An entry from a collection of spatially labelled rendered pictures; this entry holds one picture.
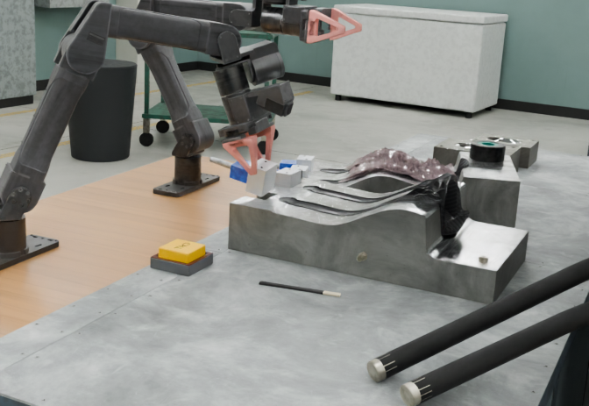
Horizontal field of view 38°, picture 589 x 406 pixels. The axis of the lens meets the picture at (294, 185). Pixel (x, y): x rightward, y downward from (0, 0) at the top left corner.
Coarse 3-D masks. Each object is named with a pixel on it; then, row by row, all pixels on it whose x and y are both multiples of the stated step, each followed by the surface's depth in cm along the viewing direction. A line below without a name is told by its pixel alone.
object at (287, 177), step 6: (288, 168) 177; (276, 174) 173; (282, 174) 173; (288, 174) 172; (294, 174) 174; (300, 174) 176; (276, 180) 174; (282, 180) 173; (288, 180) 172; (294, 180) 174; (300, 180) 176; (282, 186) 173; (288, 186) 173
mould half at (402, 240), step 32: (288, 192) 169; (352, 192) 174; (256, 224) 158; (288, 224) 155; (320, 224) 153; (352, 224) 150; (384, 224) 147; (416, 224) 145; (480, 224) 165; (288, 256) 157; (320, 256) 154; (352, 256) 151; (384, 256) 148; (416, 256) 146; (448, 256) 146; (512, 256) 151; (416, 288) 147; (448, 288) 144; (480, 288) 142
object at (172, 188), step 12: (192, 156) 202; (180, 168) 201; (192, 168) 201; (180, 180) 202; (192, 180) 202; (204, 180) 208; (216, 180) 211; (156, 192) 197; (168, 192) 196; (180, 192) 196
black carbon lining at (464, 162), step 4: (460, 160) 197; (464, 160) 196; (468, 160) 194; (460, 164) 198; (464, 164) 196; (468, 164) 193; (328, 168) 205; (332, 168) 205; (344, 168) 205; (460, 168) 198; (324, 172) 202; (328, 172) 202; (332, 172) 204; (336, 172) 204; (340, 172) 204; (344, 172) 201; (456, 172) 199; (460, 172) 198; (408, 176) 188; (320, 180) 195; (324, 180) 195; (328, 180) 195; (332, 180) 195; (336, 180) 195
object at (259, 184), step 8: (216, 160) 167; (224, 160) 167; (248, 160) 167; (264, 160) 165; (232, 168) 164; (240, 168) 163; (264, 168) 161; (272, 168) 163; (232, 176) 165; (240, 176) 164; (248, 176) 163; (256, 176) 162; (264, 176) 161; (272, 176) 164; (248, 184) 163; (256, 184) 162; (264, 184) 162; (272, 184) 165; (256, 192) 163; (264, 192) 163
